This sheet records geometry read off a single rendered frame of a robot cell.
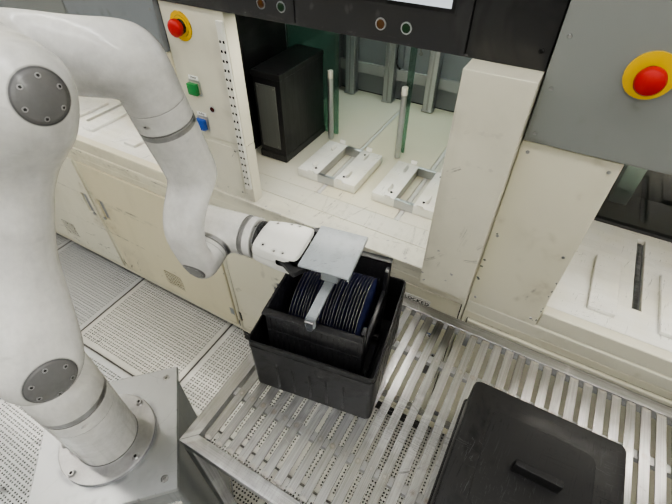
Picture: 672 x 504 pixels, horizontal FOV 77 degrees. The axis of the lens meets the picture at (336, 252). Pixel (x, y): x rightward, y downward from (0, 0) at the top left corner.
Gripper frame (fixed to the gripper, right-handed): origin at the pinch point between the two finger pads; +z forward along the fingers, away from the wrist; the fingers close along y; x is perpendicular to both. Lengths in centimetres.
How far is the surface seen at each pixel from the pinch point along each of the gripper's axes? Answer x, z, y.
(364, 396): -22.8, 12.2, 13.6
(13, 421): -110, -125, 28
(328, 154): -19, -25, -64
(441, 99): -17, 4, -118
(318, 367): -17.4, 2.3, 13.6
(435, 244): -7.5, 18.0, -19.4
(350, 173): -18, -14, -55
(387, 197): -18, 0, -47
